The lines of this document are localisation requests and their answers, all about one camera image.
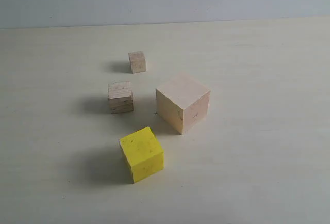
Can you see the large light wooden cube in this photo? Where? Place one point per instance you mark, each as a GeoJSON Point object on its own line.
{"type": "Point", "coordinates": [182, 102]}

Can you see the yellow cube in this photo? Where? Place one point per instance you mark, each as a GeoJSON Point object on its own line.
{"type": "Point", "coordinates": [143, 154]}

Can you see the medium plywood cube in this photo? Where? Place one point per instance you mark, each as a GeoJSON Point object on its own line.
{"type": "Point", "coordinates": [120, 97]}

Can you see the small light wooden cube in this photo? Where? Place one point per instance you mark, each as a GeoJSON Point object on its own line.
{"type": "Point", "coordinates": [137, 62]}

